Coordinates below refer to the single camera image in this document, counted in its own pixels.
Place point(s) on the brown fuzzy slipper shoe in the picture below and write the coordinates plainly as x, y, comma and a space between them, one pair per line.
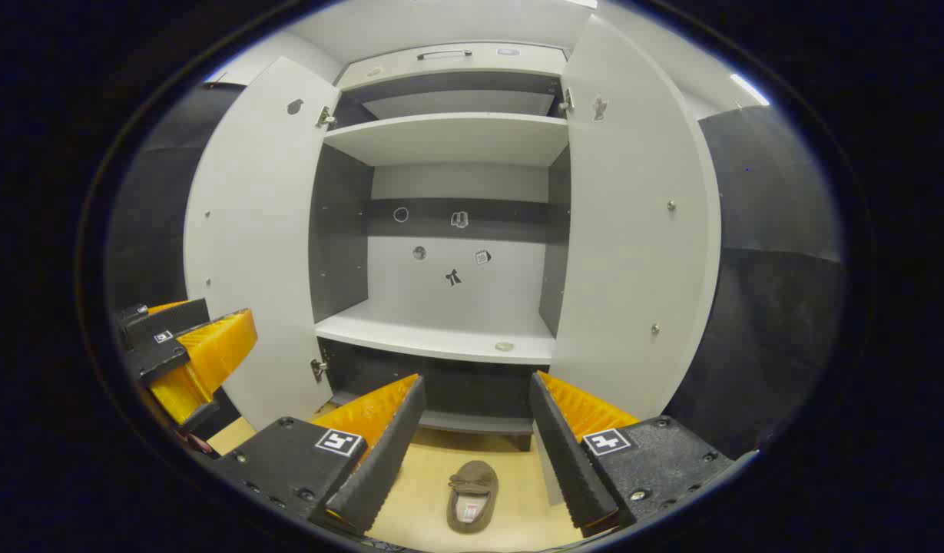
472, 499

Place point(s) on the metal door hinge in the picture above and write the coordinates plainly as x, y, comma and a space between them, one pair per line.
318, 369
326, 117
568, 101

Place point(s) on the black backdrop cloth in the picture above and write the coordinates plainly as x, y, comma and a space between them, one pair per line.
157, 215
771, 307

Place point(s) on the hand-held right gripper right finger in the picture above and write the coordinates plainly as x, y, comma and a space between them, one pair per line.
568, 461

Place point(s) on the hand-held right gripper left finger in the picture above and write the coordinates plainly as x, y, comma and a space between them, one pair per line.
383, 461

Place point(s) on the ceiling light panel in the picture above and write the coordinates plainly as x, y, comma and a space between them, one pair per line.
750, 90
583, 3

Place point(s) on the white shoe cabinet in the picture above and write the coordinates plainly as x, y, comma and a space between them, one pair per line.
510, 284

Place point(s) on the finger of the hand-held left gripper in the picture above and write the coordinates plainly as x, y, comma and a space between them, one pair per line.
168, 319
155, 359

